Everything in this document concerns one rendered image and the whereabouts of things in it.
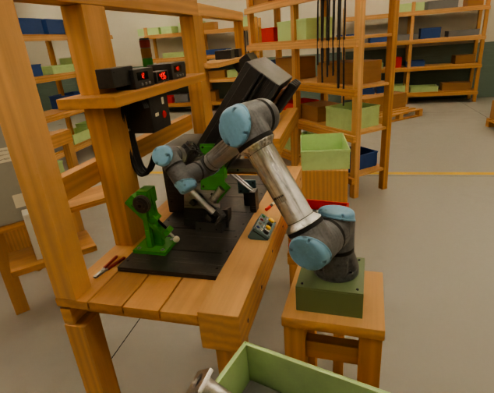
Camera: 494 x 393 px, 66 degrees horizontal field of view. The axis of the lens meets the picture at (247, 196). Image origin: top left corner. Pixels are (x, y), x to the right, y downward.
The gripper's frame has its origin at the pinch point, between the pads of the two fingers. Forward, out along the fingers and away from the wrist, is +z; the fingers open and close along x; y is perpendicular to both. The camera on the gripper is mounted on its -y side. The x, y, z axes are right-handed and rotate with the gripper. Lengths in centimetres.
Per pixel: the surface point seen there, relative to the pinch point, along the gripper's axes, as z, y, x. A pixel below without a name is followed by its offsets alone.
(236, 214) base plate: 18.7, -9.4, -29.2
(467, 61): 825, 364, -66
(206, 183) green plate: 2.7, -4.8, -11.3
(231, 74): 804, -35, 315
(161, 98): -3.2, 8.0, 28.8
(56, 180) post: -56, -22, 13
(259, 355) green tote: -70, 0, -68
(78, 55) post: -36, 4, 49
